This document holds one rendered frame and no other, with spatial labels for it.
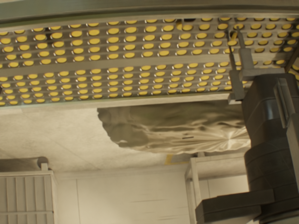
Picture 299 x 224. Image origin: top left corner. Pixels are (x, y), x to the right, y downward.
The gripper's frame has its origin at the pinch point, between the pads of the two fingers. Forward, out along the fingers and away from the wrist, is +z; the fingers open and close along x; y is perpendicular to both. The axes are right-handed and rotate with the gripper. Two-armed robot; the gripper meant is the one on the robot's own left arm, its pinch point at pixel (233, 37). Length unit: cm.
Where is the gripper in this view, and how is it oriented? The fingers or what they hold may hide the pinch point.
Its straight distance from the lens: 52.1
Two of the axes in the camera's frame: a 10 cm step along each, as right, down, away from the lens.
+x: 0.6, -4.0, -9.2
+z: -1.0, -9.2, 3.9
